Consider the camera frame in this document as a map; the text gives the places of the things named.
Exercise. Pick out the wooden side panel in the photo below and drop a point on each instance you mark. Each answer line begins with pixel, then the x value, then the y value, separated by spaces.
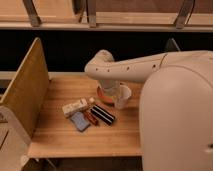
pixel 22 101

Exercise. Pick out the orange ceramic cup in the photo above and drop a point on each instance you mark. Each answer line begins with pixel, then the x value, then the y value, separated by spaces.
pixel 104 98

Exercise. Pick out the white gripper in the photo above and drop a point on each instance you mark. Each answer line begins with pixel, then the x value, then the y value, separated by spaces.
pixel 111 87

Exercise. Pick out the red brown small block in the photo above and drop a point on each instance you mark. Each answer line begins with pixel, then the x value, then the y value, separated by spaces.
pixel 91 118

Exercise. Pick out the wooden shelf rail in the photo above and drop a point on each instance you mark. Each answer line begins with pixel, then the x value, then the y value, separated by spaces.
pixel 108 15

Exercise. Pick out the blue sponge pad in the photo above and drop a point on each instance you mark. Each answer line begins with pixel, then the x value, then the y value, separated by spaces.
pixel 79 121

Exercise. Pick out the grey right side panel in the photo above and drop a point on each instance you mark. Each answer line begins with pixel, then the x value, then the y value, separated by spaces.
pixel 171 46

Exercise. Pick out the white rectangular box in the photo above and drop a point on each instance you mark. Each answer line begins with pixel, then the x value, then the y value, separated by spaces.
pixel 72 108

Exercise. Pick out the black striped box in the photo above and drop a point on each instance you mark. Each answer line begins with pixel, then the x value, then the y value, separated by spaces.
pixel 102 114

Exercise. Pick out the clear plastic cup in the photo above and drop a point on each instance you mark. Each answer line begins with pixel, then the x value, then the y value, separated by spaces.
pixel 122 97

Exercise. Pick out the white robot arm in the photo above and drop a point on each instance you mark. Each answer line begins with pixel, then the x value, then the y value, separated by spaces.
pixel 175 106

